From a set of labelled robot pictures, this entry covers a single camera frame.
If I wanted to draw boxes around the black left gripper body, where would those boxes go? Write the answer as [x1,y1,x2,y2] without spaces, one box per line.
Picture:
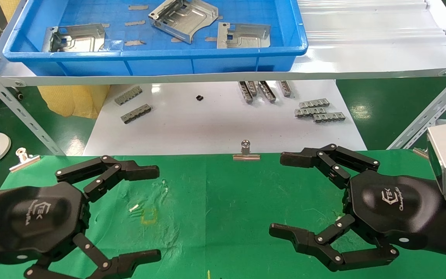
[0,181,91,265]

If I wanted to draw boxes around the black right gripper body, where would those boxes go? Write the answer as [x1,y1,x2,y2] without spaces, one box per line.
[341,170,443,251]

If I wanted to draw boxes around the perforated steel angle bar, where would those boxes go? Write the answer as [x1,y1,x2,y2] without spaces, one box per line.
[387,65,446,150]
[0,57,65,156]

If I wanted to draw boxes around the green cloth mat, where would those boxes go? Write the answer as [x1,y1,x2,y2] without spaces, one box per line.
[0,149,446,279]

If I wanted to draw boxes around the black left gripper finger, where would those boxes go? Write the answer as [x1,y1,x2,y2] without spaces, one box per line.
[24,232,162,279]
[55,155,160,203]

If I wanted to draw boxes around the yellow woven sack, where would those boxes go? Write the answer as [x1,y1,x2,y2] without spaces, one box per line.
[0,0,111,119]

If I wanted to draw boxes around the blue plastic bin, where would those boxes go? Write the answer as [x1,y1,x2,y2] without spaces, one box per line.
[2,0,309,77]

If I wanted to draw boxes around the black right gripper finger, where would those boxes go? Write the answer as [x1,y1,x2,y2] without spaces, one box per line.
[280,144,380,189]
[269,214,400,272]

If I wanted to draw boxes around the stamped grey metal plate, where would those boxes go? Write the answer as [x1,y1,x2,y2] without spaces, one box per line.
[42,23,106,53]
[148,0,220,44]
[217,22,272,49]

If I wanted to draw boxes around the white metal shelf board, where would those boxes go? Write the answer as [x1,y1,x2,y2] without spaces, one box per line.
[0,0,446,86]

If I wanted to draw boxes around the silver binder clip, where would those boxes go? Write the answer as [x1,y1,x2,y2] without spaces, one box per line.
[233,139,261,161]
[9,147,41,172]

